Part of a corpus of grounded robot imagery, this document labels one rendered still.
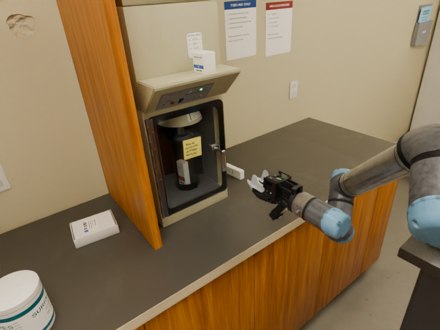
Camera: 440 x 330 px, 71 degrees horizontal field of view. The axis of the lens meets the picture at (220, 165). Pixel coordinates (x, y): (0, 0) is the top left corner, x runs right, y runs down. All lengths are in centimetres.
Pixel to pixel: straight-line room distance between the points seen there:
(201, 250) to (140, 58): 66
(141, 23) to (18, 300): 80
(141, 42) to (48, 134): 61
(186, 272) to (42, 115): 82
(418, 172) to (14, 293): 96
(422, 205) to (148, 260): 84
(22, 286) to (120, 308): 26
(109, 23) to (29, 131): 68
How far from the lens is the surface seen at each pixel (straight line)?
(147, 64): 101
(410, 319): 151
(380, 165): 83
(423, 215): 63
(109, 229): 126
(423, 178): 66
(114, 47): 88
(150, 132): 105
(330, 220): 87
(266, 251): 127
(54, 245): 135
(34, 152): 144
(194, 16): 109
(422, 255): 124
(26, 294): 98
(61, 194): 153
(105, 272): 115
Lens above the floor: 172
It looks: 28 degrees down
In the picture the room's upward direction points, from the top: 4 degrees counter-clockwise
